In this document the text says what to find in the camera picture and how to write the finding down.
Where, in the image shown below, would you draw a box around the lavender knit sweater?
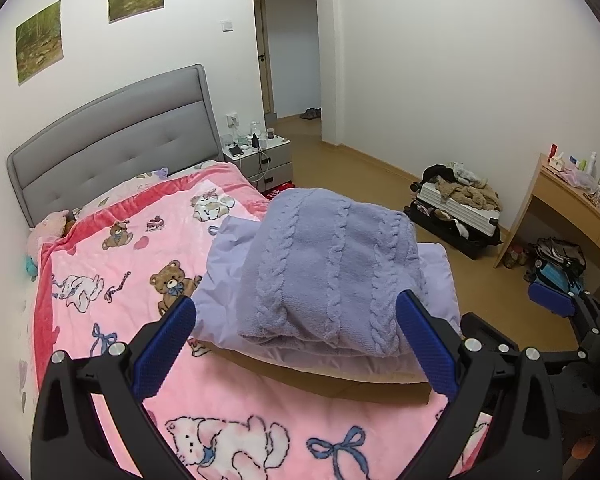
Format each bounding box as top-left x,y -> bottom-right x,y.
237,188 -> 426,358

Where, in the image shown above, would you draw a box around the open suitcase with clothes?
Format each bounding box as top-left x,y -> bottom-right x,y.
404,162 -> 503,260

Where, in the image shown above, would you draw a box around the black blue backpack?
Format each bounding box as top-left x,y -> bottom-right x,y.
524,237 -> 586,295

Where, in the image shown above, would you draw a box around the wooden desk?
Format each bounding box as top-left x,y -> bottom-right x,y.
493,153 -> 600,302

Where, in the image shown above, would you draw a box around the pink cartoon fleece blanket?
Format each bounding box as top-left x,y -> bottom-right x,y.
31,162 -> 446,479

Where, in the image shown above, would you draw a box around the teal plush toy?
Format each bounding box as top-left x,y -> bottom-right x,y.
24,255 -> 38,282

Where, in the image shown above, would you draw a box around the lilac folded garment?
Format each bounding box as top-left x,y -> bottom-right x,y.
192,216 -> 460,372

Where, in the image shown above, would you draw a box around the pink plush toy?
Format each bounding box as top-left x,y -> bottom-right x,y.
27,210 -> 74,259

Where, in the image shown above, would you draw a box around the shoes in hallway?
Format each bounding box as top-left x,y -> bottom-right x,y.
299,108 -> 322,120

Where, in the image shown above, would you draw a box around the white bedside table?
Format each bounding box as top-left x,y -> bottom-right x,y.
223,136 -> 294,193

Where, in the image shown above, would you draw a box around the grey upholstered headboard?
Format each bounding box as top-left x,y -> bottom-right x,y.
6,64 -> 222,226

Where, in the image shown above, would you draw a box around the wooden door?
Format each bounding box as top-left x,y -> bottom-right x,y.
253,0 -> 274,115

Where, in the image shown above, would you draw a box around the forest picture left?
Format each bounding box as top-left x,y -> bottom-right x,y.
16,0 -> 64,84

